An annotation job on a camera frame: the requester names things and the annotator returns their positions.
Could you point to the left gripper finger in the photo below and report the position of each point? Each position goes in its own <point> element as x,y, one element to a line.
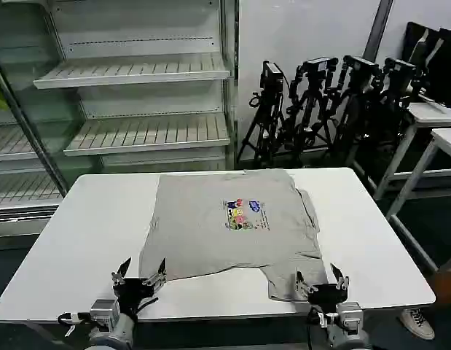
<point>157,277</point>
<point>120,275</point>

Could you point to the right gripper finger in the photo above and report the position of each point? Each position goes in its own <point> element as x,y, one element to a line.
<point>342,283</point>
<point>303,286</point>

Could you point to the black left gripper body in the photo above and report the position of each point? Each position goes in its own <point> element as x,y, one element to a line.
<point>132,291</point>

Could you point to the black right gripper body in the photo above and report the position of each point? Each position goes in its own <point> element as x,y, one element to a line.
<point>327,294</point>

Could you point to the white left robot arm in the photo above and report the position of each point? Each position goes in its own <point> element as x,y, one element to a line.
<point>108,324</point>

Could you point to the white folding table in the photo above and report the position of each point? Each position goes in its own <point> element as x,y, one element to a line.
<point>360,237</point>

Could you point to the grey printed t-shirt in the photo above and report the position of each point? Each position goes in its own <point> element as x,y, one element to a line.
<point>210,240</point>

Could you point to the person's shoe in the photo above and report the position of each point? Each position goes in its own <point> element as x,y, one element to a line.
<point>418,322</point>

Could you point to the brown cardboard box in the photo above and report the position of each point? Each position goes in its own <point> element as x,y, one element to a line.
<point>447,288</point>

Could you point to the white empty shelf rack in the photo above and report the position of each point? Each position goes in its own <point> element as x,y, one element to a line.
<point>137,73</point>

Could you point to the black monitor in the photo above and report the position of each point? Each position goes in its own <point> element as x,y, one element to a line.
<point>442,62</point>

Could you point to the black tripod with camera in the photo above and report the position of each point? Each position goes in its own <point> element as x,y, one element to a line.
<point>358,95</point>
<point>269,109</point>
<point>398,87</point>
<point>312,91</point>

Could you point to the grey slanted metal post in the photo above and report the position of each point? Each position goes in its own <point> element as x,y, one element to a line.
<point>378,29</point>

